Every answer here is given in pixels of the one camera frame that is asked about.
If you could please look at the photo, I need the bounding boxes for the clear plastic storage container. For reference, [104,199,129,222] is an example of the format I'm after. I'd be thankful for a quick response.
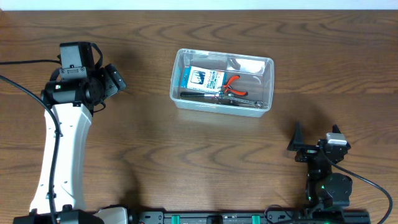
[170,49,274,117]

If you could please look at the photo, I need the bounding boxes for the red handled pliers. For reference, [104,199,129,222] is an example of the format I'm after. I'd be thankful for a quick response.
[222,75,248,96]

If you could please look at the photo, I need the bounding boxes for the silver double ended wrench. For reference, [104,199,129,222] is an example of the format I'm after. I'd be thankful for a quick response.
[216,95,263,108]

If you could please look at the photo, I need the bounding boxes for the blue white screwdriver box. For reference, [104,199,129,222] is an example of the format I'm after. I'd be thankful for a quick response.
[180,66,226,93]

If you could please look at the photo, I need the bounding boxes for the black yellow screwdriver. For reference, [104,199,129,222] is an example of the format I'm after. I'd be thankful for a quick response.
[190,57,241,70]

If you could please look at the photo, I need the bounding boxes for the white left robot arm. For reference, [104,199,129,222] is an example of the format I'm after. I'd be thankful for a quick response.
[13,42,129,224]

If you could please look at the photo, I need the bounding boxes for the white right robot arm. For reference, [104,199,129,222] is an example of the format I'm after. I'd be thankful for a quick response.
[287,123,353,222]

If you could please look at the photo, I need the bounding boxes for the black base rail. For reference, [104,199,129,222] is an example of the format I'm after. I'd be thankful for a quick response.
[130,208,371,224]

